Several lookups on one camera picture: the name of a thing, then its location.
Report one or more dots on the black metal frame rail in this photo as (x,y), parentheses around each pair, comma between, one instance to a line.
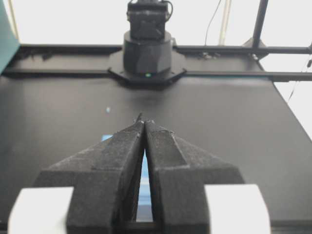
(107,61)

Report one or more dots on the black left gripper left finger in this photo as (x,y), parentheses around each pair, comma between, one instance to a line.
(85,193)

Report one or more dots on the black vertical frame post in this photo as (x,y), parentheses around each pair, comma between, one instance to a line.
(259,23)

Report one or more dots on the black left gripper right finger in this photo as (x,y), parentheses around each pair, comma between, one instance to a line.
(195,192)

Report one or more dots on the blue towel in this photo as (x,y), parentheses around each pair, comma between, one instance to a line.
(143,180)

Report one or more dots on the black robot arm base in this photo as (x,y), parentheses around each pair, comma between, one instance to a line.
(148,55)

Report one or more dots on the teal panel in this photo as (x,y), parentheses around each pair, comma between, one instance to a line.
(9,36)

